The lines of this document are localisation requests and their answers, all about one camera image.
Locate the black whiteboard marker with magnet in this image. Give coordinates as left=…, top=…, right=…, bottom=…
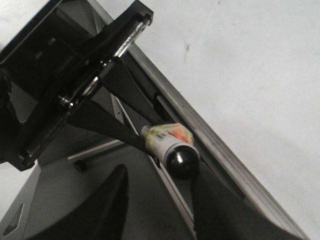
left=141, top=123, right=201, bottom=179

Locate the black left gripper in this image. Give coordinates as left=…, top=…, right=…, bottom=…
left=0, top=0, right=153, bottom=171

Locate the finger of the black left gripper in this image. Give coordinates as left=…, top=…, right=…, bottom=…
left=99, top=58, right=169, bottom=125

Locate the white whiteboard with aluminium frame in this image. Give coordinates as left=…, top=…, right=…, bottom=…
left=136, top=0, right=320, bottom=240

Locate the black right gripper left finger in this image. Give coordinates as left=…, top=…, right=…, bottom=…
left=24, top=164, right=129, bottom=240

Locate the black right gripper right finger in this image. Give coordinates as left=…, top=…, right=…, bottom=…
left=191, top=162, right=297, bottom=240

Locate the grey metal rod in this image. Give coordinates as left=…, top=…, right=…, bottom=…
left=67, top=139, right=124, bottom=163

